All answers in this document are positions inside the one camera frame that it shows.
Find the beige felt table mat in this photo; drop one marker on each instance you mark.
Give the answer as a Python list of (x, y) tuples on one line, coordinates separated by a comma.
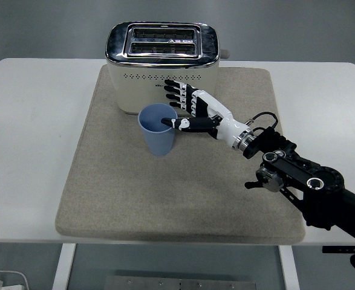
[(165, 196)]

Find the blue ribbed water cup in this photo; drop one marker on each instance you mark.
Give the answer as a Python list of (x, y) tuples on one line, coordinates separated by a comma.
[(160, 143)]

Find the white table leg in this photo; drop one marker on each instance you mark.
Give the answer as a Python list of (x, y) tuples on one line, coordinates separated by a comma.
[(63, 266), (289, 269)]

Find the cream and chrome toaster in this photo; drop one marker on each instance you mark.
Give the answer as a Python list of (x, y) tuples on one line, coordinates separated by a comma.
[(141, 66)]

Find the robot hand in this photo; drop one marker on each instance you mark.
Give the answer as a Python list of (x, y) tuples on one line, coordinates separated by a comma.
[(222, 121)]

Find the white plastic tray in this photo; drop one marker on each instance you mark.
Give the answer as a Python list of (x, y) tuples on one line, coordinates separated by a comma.
[(24, 279)]

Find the black table control panel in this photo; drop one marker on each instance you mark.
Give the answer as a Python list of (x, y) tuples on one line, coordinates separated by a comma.
[(337, 249)]

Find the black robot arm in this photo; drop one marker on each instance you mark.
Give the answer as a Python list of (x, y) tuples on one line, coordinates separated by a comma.
[(325, 187)]

